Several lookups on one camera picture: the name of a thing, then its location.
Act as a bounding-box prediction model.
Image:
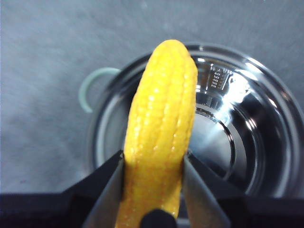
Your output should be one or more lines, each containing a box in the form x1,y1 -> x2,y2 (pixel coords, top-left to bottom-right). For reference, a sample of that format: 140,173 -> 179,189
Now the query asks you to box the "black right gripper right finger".
182,151 -> 304,228

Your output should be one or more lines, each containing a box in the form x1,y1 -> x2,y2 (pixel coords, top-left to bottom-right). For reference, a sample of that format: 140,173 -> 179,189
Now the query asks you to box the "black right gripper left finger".
0,149 -> 126,228

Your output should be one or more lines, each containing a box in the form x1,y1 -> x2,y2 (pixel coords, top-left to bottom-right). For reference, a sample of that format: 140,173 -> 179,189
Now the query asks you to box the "yellow corn cob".
115,39 -> 199,228

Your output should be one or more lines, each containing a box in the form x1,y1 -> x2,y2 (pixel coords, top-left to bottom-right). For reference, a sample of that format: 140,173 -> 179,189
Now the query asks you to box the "pale green electric cooking pot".
78,42 -> 302,200

